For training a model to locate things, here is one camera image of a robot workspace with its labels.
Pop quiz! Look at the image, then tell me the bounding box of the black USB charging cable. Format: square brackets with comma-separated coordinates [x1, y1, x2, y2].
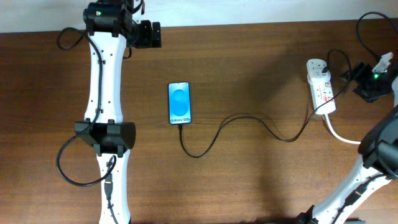
[177, 49, 353, 159]

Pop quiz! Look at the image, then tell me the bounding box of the blue Samsung Galaxy smartphone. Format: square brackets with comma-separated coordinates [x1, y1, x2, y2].
[168, 82, 192, 125]

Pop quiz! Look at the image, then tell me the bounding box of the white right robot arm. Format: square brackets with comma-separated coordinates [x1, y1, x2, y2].
[293, 59, 397, 223]

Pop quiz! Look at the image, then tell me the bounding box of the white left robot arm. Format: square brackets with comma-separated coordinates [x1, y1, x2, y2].
[75, 0, 162, 223]

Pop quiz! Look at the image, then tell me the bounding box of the white charger adapter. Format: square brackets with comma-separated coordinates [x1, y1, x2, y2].
[306, 58, 331, 85]

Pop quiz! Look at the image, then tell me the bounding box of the white power strip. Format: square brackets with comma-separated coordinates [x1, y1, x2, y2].
[309, 79, 336, 115]

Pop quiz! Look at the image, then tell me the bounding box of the white power strip cord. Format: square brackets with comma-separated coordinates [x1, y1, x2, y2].
[322, 113, 362, 146]

